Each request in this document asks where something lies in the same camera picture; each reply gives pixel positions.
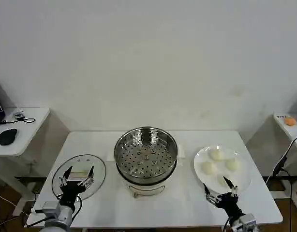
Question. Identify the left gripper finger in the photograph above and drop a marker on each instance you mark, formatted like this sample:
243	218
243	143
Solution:
67	172
91	174

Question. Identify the small orange object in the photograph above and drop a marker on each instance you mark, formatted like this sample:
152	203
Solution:
289	120

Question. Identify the round glass lid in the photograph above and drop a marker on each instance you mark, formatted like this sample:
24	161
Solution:
95	174

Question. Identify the perforated steel steamer basket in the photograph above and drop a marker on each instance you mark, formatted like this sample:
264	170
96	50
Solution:
146	154

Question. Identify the white side table with label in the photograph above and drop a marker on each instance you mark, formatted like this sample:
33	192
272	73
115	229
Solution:
292	130

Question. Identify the white cooker base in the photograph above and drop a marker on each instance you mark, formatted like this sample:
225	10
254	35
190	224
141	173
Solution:
146	186

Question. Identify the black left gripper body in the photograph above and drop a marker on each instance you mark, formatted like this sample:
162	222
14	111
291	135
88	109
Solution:
68	194

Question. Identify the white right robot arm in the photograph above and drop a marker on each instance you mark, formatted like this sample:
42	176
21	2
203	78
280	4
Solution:
246	222

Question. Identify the white steamed bun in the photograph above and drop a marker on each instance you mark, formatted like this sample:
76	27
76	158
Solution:
215	154
209	168
233	164

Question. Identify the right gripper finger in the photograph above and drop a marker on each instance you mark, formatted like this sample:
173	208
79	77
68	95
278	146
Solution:
229	183
210	194

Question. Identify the black computer mouse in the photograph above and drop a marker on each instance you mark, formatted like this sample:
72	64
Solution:
7	136

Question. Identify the white round plate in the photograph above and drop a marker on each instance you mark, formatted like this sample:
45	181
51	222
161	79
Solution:
242	174

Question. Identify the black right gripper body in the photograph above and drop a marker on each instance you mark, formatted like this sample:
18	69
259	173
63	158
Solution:
229	203

